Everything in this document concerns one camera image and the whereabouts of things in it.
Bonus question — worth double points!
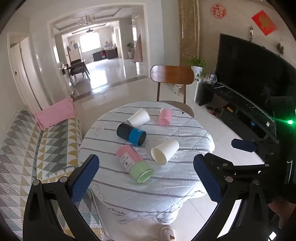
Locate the person's right hand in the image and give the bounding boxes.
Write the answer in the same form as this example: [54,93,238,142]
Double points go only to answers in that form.
[268,200,287,229]

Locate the striped white tablecloth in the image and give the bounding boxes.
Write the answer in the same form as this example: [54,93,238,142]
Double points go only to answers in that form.
[78,101,215,225]

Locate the black and blue cup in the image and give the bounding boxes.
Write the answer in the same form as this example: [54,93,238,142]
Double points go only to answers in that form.
[116,123,147,147]

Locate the dining table with chairs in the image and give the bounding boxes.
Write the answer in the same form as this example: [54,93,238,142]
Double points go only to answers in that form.
[59,59,90,85]

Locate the leaning brown board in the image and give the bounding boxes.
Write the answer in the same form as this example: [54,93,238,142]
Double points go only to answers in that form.
[133,35,144,63]

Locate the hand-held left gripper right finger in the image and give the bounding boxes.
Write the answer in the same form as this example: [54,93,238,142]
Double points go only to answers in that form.
[193,153,278,241]

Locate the potted plant in white pot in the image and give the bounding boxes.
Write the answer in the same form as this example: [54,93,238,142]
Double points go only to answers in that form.
[186,57,207,80]

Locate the black television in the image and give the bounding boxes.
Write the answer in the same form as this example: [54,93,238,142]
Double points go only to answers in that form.
[215,34,294,121]

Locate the pink pillow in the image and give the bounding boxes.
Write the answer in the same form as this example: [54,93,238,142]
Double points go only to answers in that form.
[35,98,74,130]

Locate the round red wall decoration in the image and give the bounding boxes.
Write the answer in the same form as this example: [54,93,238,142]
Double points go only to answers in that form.
[210,3,227,18]

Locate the pink and green cup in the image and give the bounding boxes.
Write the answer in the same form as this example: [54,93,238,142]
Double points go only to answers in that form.
[116,144,154,185]

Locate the triangle patterned sofa cover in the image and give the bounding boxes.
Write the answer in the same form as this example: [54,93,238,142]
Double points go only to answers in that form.
[0,109,109,241]

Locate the black television stand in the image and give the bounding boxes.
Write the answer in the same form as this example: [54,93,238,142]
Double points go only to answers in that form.
[199,81,278,142]

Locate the red diamond wall poster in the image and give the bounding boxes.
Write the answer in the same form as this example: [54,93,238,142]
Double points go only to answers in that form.
[252,10,278,36]

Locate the dark low cabinet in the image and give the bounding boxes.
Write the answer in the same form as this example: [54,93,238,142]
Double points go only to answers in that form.
[92,47,119,61]

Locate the beige slipper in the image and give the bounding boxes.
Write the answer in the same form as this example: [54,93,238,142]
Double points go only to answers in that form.
[160,226,176,241]

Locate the small desk fan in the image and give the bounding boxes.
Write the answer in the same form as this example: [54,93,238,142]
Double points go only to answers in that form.
[206,72,218,84]

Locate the wooden chair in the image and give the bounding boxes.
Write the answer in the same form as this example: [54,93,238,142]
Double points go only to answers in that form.
[150,65,195,117]

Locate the chandelier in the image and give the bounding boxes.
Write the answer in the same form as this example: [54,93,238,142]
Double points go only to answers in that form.
[78,14,96,26]

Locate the refrigerator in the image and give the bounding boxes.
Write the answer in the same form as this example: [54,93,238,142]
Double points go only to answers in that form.
[68,42,81,65]

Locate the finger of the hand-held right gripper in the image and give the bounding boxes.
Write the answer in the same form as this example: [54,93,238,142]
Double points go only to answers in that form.
[231,138,258,153]

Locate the tall potted plant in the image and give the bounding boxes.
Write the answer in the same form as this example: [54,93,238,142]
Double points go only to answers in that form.
[126,42,135,59]

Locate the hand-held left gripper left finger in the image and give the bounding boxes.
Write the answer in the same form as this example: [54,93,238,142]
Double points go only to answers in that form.
[23,154,100,241]

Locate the dark shoes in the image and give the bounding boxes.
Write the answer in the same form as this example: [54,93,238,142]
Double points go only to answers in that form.
[207,106,220,117]

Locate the white door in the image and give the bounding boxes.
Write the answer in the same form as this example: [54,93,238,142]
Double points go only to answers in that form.
[20,38,52,109]

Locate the white paper cup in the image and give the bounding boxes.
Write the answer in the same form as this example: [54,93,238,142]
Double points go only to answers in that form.
[127,108,151,128]
[150,138,180,165]

